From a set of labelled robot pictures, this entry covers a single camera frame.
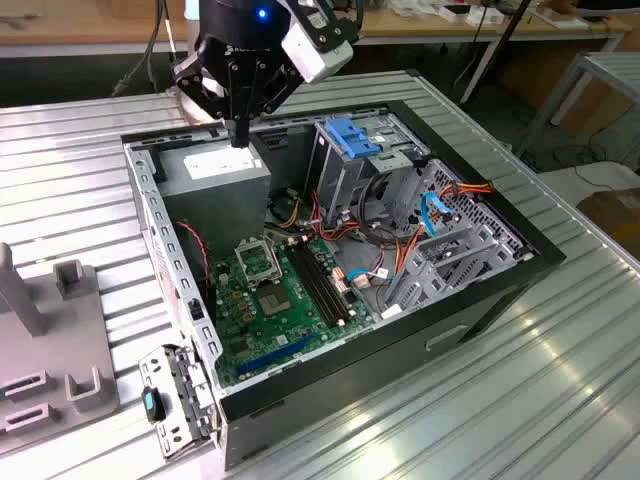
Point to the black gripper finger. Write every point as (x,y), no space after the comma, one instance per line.
(186,75)
(285,80)

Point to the metal disk bay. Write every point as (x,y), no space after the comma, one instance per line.
(422,287)

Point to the blue drive latch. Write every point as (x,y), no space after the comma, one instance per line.
(350,135)

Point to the grey metal drive cage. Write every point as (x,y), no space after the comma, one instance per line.
(335,175)

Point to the grey power supply unit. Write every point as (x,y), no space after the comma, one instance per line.
(215,200)

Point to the black RAM slot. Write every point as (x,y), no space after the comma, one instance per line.
(328,280)
(313,280)
(321,280)
(306,280)

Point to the small white box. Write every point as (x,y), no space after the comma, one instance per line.
(485,17)

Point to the green motherboard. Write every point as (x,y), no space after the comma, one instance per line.
(250,325)

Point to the blue expansion slot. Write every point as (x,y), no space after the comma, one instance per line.
(275,355)

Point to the grey parts rack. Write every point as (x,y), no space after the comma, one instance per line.
(55,325)

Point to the large brown cardboard box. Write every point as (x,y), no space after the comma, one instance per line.
(590,105)

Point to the black open PC case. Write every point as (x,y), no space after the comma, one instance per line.
(350,380)

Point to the small black blue latch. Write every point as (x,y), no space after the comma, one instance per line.
(152,405)

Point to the small brown cardboard box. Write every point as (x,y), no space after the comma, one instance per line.
(615,220)

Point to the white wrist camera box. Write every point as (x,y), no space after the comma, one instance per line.
(315,55)

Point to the metal slot bracket cover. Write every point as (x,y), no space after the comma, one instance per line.
(170,370)

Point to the grey metal frame table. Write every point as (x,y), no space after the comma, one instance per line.
(615,62)

